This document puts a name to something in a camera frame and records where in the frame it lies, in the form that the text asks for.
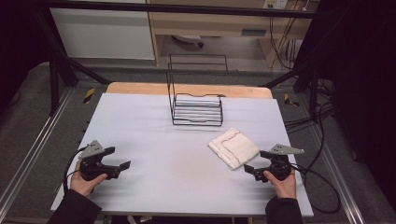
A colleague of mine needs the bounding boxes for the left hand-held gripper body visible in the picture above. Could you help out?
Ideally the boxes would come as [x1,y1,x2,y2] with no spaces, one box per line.
[78,139,121,182]

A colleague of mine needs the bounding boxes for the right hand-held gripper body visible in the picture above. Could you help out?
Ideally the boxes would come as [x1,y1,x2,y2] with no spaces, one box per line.
[254,143,305,183]

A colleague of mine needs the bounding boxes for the white towel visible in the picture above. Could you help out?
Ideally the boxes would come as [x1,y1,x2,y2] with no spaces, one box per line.
[207,126,261,171]

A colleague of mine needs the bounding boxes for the person's left hand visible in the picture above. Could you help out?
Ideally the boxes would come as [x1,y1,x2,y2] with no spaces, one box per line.
[69,169,108,197]

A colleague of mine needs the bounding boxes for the person's right hand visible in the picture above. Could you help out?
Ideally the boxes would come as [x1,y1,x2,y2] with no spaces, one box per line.
[263,170,297,200]

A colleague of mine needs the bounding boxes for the white table mat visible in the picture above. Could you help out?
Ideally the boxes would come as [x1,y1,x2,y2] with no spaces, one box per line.
[50,92,315,217]

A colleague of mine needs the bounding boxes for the black metal stand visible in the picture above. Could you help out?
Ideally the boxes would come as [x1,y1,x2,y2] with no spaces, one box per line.
[31,6,111,117]
[262,12,344,124]

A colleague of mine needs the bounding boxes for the white cabinet panel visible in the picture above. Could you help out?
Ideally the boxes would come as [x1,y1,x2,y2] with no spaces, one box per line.
[49,0,156,61]

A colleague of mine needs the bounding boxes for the grey chair base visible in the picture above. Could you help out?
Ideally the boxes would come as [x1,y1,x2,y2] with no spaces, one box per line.
[172,34,205,49]

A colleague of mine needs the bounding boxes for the light wooden desk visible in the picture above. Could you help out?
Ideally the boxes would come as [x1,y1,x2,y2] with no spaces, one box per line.
[146,0,321,68]

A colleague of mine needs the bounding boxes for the white power strip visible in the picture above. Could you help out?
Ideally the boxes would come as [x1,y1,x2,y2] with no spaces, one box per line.
[262,0,290,10]

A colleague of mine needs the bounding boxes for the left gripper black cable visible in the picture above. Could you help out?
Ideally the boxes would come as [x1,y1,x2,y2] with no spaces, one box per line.
[63,145,90,194]

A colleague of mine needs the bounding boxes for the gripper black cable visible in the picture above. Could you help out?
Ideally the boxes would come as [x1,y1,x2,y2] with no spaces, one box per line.
[63,145,90,194]
[290,162,342,215]

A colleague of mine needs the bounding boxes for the black floor cables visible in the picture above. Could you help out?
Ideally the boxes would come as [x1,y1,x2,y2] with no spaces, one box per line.
[283,101,336,135]

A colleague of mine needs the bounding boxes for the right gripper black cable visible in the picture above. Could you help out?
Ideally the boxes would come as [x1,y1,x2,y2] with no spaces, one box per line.
[290,162,342,215]

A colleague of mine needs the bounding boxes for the aluminium floor rail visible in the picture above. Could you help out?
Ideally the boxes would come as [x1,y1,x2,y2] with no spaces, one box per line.
[306,118,366,224]
[0,88,76,213]

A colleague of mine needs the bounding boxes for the black wire rack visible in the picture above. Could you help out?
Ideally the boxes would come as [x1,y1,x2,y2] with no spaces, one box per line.
[165,53,229,128]

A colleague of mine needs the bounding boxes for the hanging cables bundle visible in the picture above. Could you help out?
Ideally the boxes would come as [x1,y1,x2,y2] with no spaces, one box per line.
[268,8,298,72]

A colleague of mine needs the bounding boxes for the black metal frame bar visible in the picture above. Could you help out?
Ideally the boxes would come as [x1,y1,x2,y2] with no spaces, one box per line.
[32,0,323,20]

